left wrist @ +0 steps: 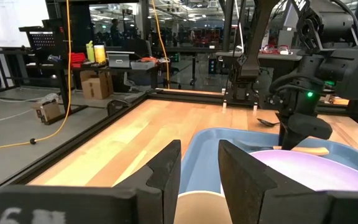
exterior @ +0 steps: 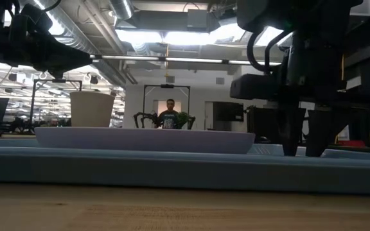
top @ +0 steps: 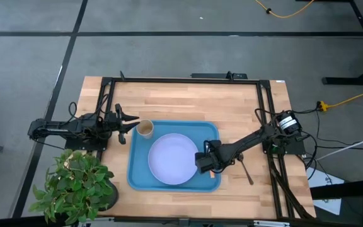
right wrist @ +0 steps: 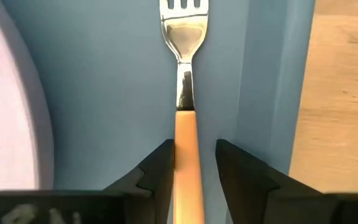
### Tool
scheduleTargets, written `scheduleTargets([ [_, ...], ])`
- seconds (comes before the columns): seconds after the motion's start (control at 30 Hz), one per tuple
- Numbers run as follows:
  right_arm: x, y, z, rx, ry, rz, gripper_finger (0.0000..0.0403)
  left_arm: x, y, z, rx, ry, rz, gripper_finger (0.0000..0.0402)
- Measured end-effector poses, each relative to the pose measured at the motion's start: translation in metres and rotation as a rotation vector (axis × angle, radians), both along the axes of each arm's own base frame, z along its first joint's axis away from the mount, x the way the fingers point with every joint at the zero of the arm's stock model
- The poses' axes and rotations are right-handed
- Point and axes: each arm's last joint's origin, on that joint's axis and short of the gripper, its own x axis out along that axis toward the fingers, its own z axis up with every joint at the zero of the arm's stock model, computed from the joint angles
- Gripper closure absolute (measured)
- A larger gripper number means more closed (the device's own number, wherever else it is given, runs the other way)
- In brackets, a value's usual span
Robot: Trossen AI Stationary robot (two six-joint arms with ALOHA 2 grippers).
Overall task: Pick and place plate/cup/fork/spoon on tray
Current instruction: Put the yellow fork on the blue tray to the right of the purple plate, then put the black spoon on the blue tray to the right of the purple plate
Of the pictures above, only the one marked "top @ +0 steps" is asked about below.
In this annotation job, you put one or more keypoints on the silver metal bracket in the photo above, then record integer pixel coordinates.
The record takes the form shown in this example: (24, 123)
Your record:
(91, 224)
(271, 224)

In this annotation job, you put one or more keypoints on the beige paper cup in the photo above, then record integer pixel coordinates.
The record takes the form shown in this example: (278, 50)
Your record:
(145, 129)

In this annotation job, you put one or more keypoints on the small orange item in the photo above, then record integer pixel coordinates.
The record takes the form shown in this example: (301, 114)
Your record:
(212, 175)

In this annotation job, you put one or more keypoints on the metal spoon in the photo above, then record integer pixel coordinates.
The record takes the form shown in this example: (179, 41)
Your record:
(246, 171)

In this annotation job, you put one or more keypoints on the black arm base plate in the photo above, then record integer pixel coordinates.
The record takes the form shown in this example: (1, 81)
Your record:
(85, 145)
(290, 147)

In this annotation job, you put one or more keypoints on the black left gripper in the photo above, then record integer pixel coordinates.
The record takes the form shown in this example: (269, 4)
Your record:
(120, 132)

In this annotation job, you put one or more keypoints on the black beam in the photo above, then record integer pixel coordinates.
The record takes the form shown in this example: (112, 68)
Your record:
(348, 188)

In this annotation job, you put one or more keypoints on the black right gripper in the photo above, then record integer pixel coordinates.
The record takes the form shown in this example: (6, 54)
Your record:
(211, 156)

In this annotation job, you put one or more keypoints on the black aluminium table frame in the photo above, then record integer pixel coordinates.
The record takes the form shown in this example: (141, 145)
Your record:
(184, 80)

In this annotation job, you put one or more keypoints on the lilac round plate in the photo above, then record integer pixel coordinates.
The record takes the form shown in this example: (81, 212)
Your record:
(172, 159)

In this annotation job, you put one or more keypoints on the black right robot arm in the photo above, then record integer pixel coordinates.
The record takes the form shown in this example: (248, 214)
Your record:
(251, 138)

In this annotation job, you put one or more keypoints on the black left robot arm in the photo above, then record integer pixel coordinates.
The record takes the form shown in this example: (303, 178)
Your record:
(58, 127)

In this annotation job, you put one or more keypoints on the black plant pot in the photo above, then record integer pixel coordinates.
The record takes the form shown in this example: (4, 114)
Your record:
(112, 197)

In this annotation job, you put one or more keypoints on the blue plastic tray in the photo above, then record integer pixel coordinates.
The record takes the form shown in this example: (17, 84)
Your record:
(137, 176)

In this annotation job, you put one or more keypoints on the white paper sheet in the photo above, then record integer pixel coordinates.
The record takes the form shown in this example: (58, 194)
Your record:
(323, 181)

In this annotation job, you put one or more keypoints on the green leafy plant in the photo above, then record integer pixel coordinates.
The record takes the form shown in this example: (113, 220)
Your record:
(74, 183)

